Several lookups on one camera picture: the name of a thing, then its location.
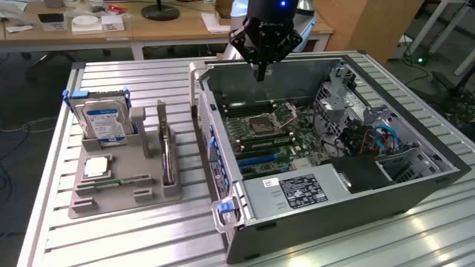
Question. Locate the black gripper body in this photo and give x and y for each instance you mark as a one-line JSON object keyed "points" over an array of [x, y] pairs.
{"points": [[268, 16]]}

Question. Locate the graphics card with metal bracket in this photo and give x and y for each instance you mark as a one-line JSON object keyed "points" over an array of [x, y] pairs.
{"points": [[167, 144]]}

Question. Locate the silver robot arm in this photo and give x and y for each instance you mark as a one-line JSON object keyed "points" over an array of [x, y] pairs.
{"points": [[236, 41]]}

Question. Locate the stack of white papers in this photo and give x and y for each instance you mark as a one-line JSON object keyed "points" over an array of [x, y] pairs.
{"points": [[215, 25]]}

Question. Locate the brown cardboard box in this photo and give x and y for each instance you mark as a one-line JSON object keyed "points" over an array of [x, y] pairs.
{"points": [[223, 8]]}

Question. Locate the wooden desk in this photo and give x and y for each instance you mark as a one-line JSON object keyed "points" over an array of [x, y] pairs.
{"points": [[167, 30]]}

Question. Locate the wooden cabinet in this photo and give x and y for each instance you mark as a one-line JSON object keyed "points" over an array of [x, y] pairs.
{"points": [[371, 25]]}

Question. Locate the black lamp base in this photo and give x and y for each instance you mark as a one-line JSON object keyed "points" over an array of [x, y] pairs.
{"points": [[160, 12]]}

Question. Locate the metal socket cover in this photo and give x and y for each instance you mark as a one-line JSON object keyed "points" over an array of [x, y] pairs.
{"points": [[285, 114]]}

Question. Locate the metal disk bay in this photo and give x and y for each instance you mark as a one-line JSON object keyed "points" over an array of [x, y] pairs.
{"points": [[334, 111]]}

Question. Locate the CPU socket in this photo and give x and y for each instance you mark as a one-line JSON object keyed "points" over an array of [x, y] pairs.
{"points": [[261, 123]]}

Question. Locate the white labelled box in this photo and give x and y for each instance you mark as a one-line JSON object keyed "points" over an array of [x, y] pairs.
{"points": [[112, 23]]}

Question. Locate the red packet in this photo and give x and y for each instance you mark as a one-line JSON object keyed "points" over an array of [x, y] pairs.
{"points": [[115, 9]]}

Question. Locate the black installed RAM stick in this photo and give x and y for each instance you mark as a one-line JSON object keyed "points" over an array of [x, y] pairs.
{"points": [[267, 142]]}

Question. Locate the green motherboard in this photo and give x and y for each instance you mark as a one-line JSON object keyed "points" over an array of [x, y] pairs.
{"points": [[296, 150]]}

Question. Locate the white box with round tape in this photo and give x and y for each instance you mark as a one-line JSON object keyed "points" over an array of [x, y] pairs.
{"points": [[85, 25]]}

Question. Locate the blue expansion slot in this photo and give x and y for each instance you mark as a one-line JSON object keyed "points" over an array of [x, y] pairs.
{"points": [[257, 164], [259, 156]]}

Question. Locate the black chair base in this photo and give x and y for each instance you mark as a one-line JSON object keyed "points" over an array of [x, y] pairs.
{"points": [[444, 83]]}

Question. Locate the hard disk with blue rails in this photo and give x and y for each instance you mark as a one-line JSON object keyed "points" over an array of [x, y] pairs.
{"points": [[104, 122]]}

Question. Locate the white box with black lid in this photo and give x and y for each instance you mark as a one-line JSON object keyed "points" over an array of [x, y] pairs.
{"points": [[52, 22]]}

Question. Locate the black plastic shroud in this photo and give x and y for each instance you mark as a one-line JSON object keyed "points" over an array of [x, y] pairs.
{"points": [[356, 172]]}

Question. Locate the grey power supply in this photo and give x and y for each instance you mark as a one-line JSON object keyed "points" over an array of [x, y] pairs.
{"points": [[267, 194]]}

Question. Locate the white paper slip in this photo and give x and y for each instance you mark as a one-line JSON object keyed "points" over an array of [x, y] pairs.
{"points": [[19, 28]]}

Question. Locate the silver CPU chip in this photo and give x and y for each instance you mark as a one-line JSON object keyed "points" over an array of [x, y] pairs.
{"points": [[96, 167]]}

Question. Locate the blue case latch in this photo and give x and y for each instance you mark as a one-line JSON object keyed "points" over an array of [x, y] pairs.
{"points": [[224, 208]]}

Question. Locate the green RAM stick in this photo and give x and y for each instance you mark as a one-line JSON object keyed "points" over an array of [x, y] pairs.
{"points": [[115, 183]]}

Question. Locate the grey parts rack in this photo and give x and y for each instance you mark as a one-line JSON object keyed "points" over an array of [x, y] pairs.
{"points": [[121, 200]]}

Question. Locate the black PC case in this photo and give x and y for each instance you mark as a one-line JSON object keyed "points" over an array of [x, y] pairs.
{"points": [[334, 236]]}

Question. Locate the white table frame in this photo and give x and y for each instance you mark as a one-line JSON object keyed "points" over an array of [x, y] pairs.
{"points": [[444, 16]]}

